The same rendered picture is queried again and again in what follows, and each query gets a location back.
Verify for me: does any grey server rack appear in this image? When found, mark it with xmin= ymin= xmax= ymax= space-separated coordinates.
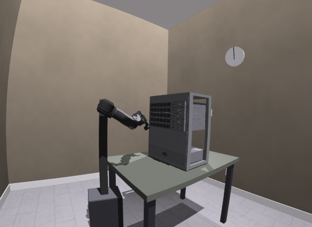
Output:
xmin=148 ymin=92 xmax=211 ymax=171

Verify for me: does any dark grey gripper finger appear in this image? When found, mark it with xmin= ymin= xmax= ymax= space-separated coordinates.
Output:
xmin=144 ymin=119 xmax=150 ymax=130

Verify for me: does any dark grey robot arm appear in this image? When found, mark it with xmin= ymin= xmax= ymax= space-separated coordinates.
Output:
xmin=97 ymin=99 xmax=144 ymax=130

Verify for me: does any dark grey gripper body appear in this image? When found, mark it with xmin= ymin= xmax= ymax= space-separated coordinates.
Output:
xmin=139 ymin=116 xmax=146 ymax=126

